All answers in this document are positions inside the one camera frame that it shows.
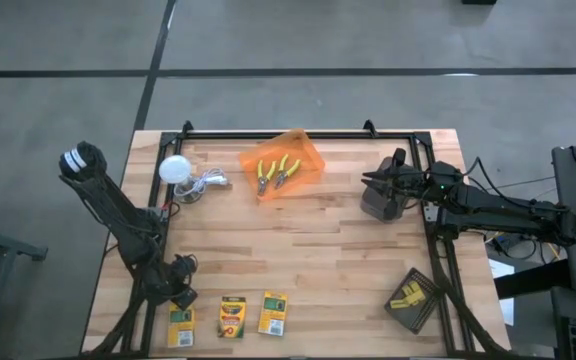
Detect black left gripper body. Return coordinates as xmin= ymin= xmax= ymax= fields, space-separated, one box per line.
xmin=165 ymin=253 xmax=200 ymax=296

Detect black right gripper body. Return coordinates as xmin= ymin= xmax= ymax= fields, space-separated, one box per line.
xmin=390 ymin=148 xmax=427 ymax=206

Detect yellow crayon box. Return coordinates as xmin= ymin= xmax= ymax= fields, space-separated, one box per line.
xmin=257 ymin=290 xmax=289 ymax=337
xmin=217 ymin=295 xmax=247 ymax=340
xmin=167 ymin=303 xmax=196 ymax=349

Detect yellow-handled pliers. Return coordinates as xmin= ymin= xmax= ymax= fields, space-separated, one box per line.
xmin=273 ymin=153 xmax=303 ymax=190
xmin=256 ymin=158 xmax=278 ymax=197

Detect grey plastic bin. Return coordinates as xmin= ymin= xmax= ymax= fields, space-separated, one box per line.
xmin=359 ymin=169 xmax=412 ymax=225

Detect orange translucent plastic bin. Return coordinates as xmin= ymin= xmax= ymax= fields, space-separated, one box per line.
xmin=238 ymin=128 xmax=327 ymax=204

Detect white bulb table lamp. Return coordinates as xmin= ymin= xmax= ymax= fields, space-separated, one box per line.
xmin=158 ymin=154 xmax=205 ymax=205

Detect black mesh basket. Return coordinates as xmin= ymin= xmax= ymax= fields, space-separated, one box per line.
xmin=383 ymin=267 xmax=444 ymax=335

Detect black aluminium table frame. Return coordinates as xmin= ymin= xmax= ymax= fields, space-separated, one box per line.
xmin=82 ymin=119 xmax=512 ymax=360

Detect white lamp cable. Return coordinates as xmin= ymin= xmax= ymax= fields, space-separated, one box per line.
xmin=180 ymin=167 xmax=233 ymax=199

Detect yellow cable bundle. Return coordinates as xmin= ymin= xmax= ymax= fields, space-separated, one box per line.
xmin=482 ymin=227 xmax=569 ymax=266

